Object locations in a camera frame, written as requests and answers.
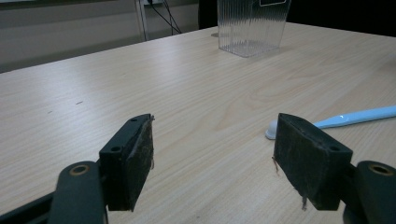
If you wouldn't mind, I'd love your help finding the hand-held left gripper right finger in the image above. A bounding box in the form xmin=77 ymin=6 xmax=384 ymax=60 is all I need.
xmin=272 ymin=112 xmax=354 ymax=211

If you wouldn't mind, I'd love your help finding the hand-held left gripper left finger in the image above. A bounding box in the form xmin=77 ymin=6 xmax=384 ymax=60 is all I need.
xmin=98 ymin=113 xmax=156 ymax=213

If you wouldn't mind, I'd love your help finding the light blue toothbrush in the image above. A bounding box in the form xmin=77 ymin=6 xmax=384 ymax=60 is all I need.
xmin=264 ymin=105 xmax=396 ymax=140

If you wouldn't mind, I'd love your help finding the clear ribbed plastic container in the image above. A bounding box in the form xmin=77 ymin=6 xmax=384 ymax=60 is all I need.
xmin=217 ymin=0 xmax=292 ymax=59

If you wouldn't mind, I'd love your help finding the metal stand pole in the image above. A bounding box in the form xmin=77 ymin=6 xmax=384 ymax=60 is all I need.
xmin=134 ymin=0 xmax=149 ymax=42

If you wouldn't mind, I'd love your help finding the black cable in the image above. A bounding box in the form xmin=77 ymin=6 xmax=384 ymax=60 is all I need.
xmin=162 ymin=0 xmax=183 ymax=35
xmin=147 ymin=0 xmax=183 ymax=35

